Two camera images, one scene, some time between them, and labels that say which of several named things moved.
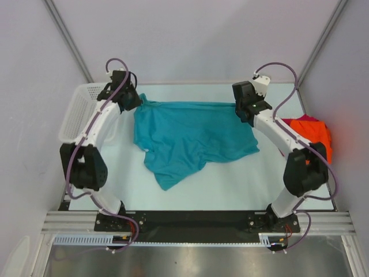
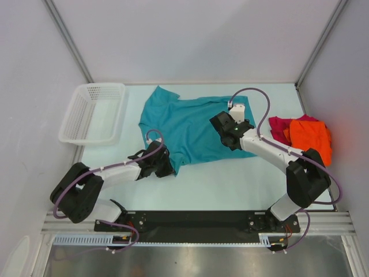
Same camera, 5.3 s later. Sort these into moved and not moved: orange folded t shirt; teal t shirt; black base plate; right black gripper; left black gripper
Moved: right black gripper; left black gripper; teal t shirt
Not moved: black base plate; orange folded t shirt
